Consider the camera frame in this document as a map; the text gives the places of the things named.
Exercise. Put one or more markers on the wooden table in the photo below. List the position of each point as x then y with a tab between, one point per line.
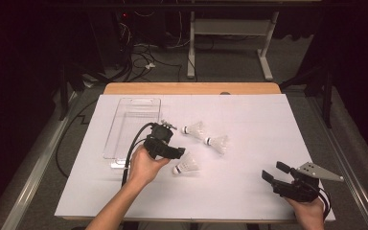
191	88

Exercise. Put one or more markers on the clear plastic tray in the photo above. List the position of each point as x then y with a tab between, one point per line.
131	111

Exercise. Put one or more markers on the dark round table grommet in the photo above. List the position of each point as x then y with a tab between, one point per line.
225	93

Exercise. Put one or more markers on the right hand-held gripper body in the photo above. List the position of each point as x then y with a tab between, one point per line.
300	188

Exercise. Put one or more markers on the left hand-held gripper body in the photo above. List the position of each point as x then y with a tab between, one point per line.
158	137

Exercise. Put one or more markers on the aluminium rail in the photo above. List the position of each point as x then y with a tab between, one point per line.
36	172
354	179

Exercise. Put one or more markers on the black computer case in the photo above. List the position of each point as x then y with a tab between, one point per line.
121	38

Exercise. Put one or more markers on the dark curtain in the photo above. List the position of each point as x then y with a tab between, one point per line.
12	64
361	64

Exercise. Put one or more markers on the person's right hand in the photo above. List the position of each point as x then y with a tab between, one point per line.
310	214

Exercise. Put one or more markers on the white plug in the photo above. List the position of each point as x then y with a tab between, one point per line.
150	66

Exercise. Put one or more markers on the white shuttlecock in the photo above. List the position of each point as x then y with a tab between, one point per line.
218	143
188	165
196	129

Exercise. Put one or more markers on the person's left hand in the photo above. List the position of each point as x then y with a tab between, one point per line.
143	167

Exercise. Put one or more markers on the white metal desk frame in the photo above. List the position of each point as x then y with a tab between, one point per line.
233	27

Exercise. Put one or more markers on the black metal stand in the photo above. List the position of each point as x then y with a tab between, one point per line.
327	102
64	96

